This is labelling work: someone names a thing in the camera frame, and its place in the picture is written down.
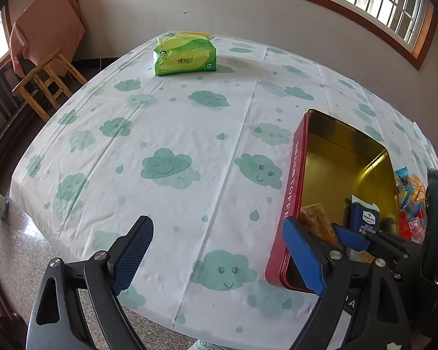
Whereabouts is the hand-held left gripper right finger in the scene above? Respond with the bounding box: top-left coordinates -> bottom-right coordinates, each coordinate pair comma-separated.
282,216 -> 413,350

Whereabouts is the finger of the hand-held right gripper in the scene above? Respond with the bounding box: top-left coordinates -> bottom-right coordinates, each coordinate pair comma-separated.
332,223 -> 424,281

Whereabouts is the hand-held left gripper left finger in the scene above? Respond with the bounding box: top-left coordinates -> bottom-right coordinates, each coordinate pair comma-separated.
26,215 -> 154,350

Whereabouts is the navy cracker packet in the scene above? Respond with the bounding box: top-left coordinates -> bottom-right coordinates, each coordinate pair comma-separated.
347,195 -> 381,261

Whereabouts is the red tin box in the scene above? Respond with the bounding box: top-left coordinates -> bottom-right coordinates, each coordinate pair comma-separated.
265,108 -> 400,294

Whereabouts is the red snack packet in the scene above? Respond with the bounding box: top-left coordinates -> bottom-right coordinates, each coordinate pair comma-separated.
399,208 -> 424,241

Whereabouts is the clear peanut snack packet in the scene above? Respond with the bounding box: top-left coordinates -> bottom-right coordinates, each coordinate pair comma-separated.
300,204 -> 342,249

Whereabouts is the light blue snack packet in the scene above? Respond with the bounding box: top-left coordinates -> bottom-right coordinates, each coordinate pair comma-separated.
399,188 -> 422,214

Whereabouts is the cloud print tablecloth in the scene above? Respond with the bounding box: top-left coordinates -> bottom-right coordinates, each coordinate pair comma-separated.
9,31 -> 438,350

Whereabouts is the dark wooden furniture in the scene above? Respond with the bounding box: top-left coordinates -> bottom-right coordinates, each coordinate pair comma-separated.
0,259 -> 26,350

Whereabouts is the dark wooden bench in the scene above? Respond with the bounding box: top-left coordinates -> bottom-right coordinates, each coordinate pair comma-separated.
0,66 -> 37,161

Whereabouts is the wooden chair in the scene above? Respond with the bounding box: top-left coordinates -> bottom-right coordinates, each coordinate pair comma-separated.
12,48 -> 88,123

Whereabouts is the green tissue pack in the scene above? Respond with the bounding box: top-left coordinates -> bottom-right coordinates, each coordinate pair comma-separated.
152,32 -> 218,77

